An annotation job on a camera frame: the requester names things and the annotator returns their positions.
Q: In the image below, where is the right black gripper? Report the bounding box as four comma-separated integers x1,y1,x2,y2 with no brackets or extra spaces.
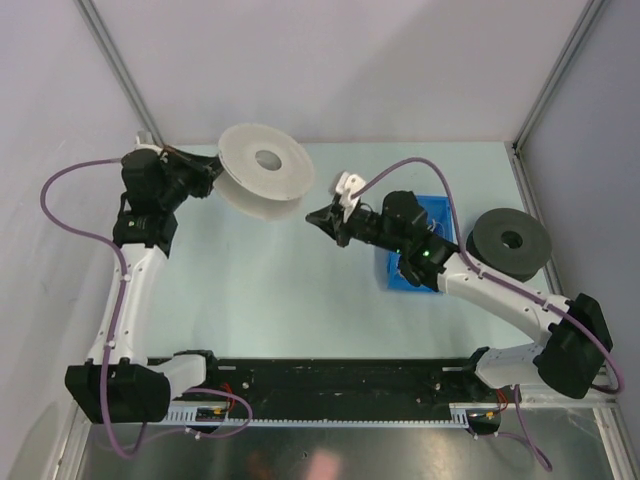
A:
306,202,406,255

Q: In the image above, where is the right aluminium frame post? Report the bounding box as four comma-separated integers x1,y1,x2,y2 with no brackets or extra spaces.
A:
511,0,610,154

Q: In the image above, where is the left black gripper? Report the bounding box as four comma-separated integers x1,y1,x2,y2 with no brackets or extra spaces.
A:
158,146,230,210

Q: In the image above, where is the left aluminium frame post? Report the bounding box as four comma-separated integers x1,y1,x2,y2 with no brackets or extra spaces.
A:
73,0,165,146

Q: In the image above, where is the slotted grey cable duct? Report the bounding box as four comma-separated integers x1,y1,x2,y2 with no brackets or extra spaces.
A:
158,404,469,429

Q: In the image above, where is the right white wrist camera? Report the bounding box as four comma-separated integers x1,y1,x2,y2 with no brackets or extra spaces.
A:
330,171,366,209

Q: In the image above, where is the dark grey cable spool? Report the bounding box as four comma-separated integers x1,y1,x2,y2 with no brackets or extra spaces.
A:
466,208,552,282

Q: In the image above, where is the aluminium frame post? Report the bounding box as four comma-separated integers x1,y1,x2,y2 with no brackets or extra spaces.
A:
73,0,165,146
511,0,610,154

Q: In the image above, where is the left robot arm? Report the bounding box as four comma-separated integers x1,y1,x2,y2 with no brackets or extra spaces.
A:
65,142,223,424

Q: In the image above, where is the blue plastic bin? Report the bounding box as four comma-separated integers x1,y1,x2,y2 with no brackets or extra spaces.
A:
387,195,456,294

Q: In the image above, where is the white cable spool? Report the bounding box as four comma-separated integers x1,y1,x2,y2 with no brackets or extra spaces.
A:
214,123,315,221

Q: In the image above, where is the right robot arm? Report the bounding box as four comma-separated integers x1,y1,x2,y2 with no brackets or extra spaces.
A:
305,191,612,401

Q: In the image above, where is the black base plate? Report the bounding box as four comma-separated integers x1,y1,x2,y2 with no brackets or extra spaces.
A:
181,358,513,423

